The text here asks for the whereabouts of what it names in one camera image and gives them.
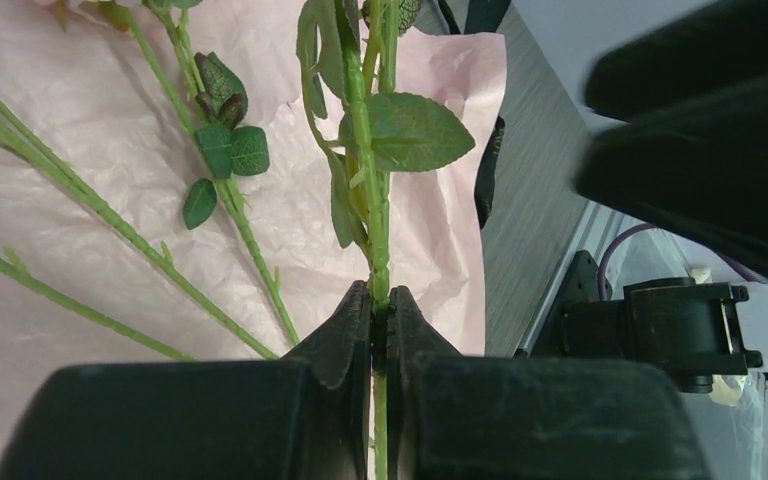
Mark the peach rose bud stem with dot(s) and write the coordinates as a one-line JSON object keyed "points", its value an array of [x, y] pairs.
{"points": [[14, 268]]}

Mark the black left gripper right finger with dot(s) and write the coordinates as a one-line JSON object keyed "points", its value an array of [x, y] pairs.
{"points": [[451, 416]]}

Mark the black ribbon gold lettering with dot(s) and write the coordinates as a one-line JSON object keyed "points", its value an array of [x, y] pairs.
{"points": [[482, 17]]}

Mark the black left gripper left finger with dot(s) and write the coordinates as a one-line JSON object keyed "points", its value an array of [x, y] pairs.
{"points": [[302, 416]]}

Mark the pink wrapping paper sheet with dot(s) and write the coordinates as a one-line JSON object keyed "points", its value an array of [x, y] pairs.
{"points": [[88, 93]]}

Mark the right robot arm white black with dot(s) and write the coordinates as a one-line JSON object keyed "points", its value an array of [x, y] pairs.
{"points": [[678, 94]]}

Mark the orange pink rose stem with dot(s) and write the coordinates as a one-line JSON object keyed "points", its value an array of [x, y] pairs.
{"points": [[368, 131]]}

